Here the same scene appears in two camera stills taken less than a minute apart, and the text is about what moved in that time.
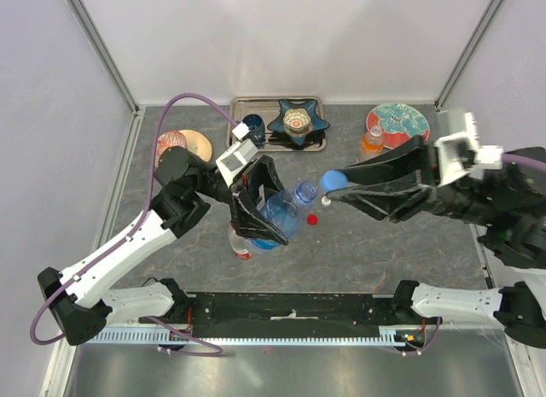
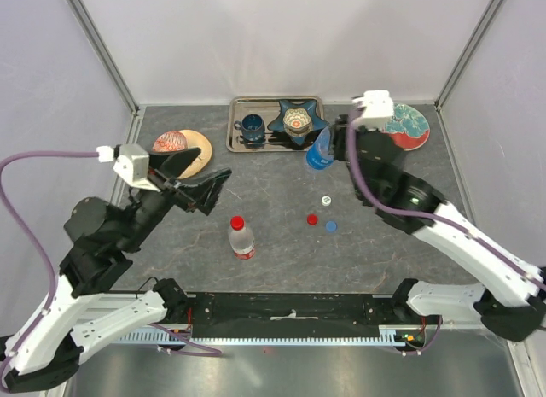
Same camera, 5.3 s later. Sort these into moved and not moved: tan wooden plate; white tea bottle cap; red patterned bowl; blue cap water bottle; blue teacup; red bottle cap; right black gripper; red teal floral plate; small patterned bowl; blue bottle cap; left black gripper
Moved: blue bottle cap; blue cap water bottle; right black gripper; left black gripper
Not moved: white tea bottle cap; blue teacup; small patterned bowl; red patterned bowl; red bottle cap; red teal floral plate; tan wooden plate
